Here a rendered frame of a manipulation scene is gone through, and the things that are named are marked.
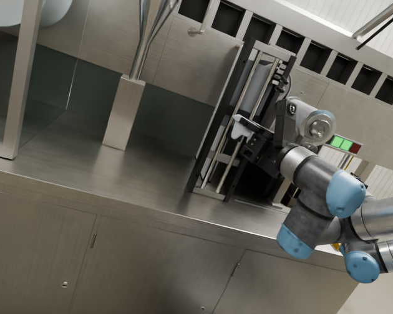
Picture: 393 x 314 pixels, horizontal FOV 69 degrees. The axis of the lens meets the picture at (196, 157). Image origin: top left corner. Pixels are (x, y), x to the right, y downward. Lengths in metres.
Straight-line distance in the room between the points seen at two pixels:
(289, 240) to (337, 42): 1.14
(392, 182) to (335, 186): 3.44
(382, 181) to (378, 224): 3.26
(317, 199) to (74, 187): 0.62
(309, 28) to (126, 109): 0.89
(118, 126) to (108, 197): 0.37
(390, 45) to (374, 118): 1.74
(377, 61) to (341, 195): 1.22
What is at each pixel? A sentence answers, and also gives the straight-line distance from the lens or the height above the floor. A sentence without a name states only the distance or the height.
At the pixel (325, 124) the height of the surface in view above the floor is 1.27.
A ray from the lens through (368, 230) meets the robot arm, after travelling 0.67.
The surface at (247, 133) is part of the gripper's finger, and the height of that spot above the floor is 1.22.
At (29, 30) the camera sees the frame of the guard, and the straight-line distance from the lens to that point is 0.84.
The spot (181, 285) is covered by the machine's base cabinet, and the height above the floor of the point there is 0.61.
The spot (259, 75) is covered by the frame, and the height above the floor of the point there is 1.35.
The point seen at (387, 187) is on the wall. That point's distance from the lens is 3.99.
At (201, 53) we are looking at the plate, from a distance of 1.36.
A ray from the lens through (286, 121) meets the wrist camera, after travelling 0.66.
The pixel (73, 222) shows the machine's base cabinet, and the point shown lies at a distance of 0.95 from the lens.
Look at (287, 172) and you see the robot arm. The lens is 0.61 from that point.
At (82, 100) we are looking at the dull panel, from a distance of 1.42.
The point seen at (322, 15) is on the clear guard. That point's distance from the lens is 1.54.
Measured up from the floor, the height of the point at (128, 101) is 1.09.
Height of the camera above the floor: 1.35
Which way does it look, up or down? 19 degrees down
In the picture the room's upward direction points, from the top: 22 degrees clockwise
